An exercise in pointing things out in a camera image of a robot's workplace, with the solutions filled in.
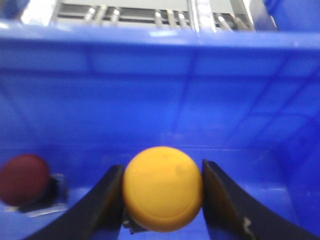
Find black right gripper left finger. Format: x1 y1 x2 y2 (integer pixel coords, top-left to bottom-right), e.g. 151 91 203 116
25 165 124 240

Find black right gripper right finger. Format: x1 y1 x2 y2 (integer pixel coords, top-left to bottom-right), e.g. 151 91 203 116
202 159 319 240

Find dark red mushroom push button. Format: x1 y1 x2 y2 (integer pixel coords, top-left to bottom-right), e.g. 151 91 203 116
0 153 68 218

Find blue plastic target bin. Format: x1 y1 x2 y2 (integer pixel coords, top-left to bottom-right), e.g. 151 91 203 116
0 0 320 240

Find metal rack rail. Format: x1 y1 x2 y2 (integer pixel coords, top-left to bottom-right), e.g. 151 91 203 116
19 0 278 33

